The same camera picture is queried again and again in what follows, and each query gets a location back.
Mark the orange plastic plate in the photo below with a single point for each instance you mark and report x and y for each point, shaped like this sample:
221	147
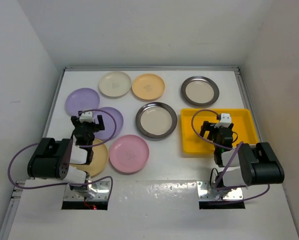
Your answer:
99	161
148	86

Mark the far purple plastic plate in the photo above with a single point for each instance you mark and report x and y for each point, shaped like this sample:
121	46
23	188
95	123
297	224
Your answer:
81	99

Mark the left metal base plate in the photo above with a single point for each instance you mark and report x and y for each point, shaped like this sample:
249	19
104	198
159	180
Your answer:
96	192

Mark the purple plastic plate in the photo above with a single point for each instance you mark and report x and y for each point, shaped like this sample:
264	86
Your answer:
81	99
109	123

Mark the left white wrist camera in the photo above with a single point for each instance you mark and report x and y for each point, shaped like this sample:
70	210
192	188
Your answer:
86	117

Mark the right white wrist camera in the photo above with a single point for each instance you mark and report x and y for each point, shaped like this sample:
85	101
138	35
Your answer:
224	120

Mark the cream plastic plate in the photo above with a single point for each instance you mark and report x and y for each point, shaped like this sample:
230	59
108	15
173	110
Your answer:
115	84

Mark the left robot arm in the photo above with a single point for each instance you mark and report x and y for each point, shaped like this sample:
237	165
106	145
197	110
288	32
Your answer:
53	159

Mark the metal base plate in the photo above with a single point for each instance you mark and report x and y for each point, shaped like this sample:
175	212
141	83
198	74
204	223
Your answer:
96	192
207	194

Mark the pink plastic plate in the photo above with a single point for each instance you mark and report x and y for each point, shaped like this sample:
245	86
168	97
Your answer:
129	154

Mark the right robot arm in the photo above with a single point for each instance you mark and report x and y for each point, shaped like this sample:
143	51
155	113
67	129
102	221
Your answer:
245	165

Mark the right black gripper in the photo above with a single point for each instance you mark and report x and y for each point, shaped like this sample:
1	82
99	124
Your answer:
206	127

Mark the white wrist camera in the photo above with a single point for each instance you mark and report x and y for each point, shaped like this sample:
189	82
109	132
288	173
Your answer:
86	117
224	120

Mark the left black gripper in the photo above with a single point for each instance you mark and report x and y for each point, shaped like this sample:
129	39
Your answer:
76	121

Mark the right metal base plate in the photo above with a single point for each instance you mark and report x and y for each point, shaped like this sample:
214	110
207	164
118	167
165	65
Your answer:
207	194

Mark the near purple plastic plate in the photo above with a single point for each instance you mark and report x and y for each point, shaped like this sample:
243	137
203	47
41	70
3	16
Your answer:
109	123

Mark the yellow plastic bin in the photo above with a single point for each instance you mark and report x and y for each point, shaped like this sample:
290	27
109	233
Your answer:
243	125

